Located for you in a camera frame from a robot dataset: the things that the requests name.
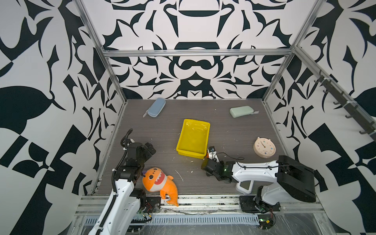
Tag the blue zipper case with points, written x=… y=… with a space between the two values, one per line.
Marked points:
x=155 y=109

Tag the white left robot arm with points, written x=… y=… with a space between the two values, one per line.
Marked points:
x=125 y=200

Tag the yellow plastic bin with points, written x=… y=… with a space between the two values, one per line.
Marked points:
x=193 y=140

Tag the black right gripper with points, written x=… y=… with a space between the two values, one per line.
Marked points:
x=207 y=174

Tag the pink alarm clock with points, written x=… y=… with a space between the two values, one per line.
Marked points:
x=264 y=148

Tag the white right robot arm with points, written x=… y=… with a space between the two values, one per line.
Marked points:
x=264 y=186

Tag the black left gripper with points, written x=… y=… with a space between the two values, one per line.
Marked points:
x=147 y=153

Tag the black wall hook rail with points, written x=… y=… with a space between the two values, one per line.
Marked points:
x=353 y=108

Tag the orange shark plush toy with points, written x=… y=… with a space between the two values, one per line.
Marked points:
x=156 y=181

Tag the white slotted cable duct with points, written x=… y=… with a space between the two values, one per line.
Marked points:
x=199 y=219

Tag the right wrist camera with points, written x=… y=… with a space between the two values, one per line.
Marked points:
x=212 y=154

